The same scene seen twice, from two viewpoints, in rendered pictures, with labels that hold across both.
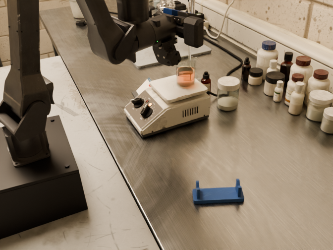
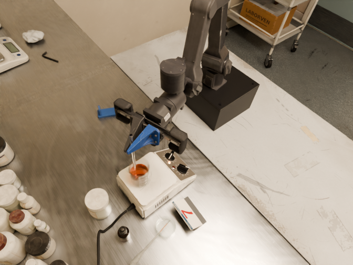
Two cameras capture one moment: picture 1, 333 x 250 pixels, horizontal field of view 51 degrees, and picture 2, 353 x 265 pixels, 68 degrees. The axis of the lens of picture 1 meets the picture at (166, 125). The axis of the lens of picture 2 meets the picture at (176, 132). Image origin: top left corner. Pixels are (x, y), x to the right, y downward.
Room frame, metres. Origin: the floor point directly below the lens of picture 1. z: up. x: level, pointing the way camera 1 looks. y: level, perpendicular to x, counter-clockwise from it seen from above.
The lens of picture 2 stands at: (1.15, -0.10, 1.63)
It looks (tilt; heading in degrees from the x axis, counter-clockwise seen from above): 53 degrees down; 158
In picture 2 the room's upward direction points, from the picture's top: 7 degrees clockwise
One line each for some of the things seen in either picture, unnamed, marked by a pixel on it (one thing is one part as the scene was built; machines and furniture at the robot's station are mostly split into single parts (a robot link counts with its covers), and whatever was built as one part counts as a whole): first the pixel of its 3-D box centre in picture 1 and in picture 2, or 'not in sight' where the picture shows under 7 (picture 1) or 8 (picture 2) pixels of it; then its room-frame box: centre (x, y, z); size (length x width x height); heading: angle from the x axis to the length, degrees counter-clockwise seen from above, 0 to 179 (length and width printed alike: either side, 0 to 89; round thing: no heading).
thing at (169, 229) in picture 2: not in sight; (165, 227); (0.95, -0.01, 0.91); 0.06 x 0.06 x 0.02
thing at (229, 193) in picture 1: (218, 190); (111, 109); (0.50, -0.10, 0.92); 0.10 x 0.03 x 0.04; 89
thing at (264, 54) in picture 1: (266, 60); not in sight; (1.02, -0.33, 0.96); 0.06 x 0.06 x 0.11
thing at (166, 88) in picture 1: (178, 86); (147, 177); (0.83, -0.04, 0.98); 0.12 x 0.12 x 0.01; 24
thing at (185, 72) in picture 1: (186, 71); (138, 173); (0.83, -0.06, 1.02); 0.06 x 0.05 x 0.08; 96
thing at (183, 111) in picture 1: (169, 103); (155, 179); (0.82, -0.01, 0.94); 0.22 x 0.13 x 0.08; 114
